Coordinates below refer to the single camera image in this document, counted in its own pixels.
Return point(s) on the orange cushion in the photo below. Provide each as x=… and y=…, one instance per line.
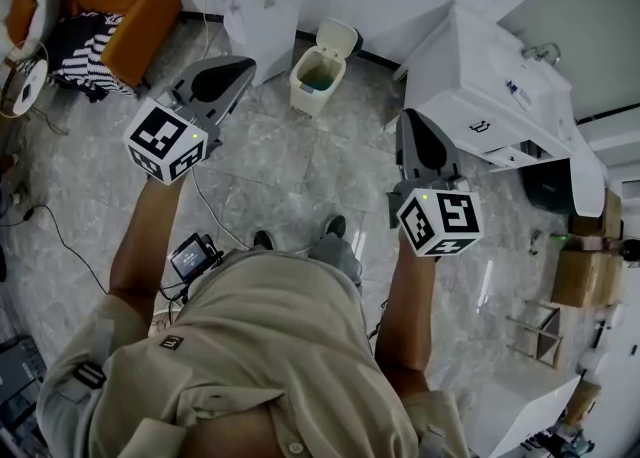
x=20, y=13

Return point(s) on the person's left forearm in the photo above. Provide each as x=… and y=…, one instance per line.
x=145, y=236

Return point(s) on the person's right black shoe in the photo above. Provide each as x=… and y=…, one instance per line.
x=336, y=226

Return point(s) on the person's right forearm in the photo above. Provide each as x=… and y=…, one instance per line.
x=410, y=306

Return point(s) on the blue-white tube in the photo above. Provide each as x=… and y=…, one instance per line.
x=517, y=93

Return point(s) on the person's grey trousers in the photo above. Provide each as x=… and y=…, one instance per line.
x=337, y=256

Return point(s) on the black equipment case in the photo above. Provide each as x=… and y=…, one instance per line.
x=20, y=386

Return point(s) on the cardboard box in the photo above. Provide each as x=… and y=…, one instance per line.
x=585, y=278
x=600, y=216

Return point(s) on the person's black shoe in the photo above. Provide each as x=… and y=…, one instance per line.
x=263, y=241
x=336, y=226

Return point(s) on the metal-frame stool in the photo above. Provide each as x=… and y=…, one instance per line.
x=542, y=336

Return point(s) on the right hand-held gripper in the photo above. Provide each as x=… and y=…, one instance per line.
x=440, y=221

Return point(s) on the black-white striped blanket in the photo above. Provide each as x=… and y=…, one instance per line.
x=85, y=51

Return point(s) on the black screen device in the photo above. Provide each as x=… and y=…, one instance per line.
x=190, y=261

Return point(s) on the round white side table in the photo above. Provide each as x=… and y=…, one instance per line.
x=30, y=81

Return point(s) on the person's left black shoe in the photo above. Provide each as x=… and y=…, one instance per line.
x=263, y=241

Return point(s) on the white sink cabinet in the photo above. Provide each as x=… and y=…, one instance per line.
x=480, y=86

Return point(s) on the grey cushion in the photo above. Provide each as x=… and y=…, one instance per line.
x=47, y=1

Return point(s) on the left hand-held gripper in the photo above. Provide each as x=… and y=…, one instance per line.
x=165, y=138

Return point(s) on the person's beige shirt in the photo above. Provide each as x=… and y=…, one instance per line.
x=250, y=356

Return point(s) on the orange sofa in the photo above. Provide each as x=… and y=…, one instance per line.
x=145, y=26

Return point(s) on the white trash bin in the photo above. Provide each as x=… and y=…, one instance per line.
x=315, y=83

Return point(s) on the chrome faucet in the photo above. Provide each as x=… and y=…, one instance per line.
x=542, y=52

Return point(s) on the black round bin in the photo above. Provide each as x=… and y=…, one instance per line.
x=547, y=186

